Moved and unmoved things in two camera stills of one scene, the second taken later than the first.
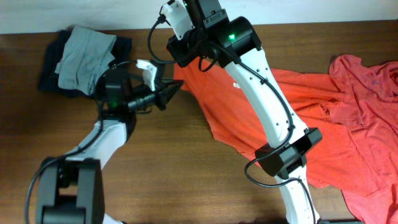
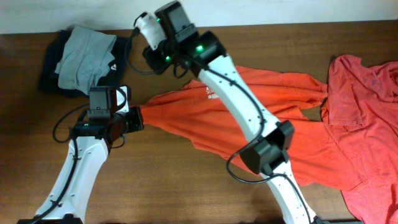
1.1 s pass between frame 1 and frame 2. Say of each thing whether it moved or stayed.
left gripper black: moved
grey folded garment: stayed
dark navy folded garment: stayed
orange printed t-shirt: moved
